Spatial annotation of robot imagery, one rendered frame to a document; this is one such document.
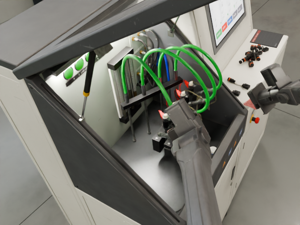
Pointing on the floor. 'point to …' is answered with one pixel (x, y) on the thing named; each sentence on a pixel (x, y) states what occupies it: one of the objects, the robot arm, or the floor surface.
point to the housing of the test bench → (33, 131)
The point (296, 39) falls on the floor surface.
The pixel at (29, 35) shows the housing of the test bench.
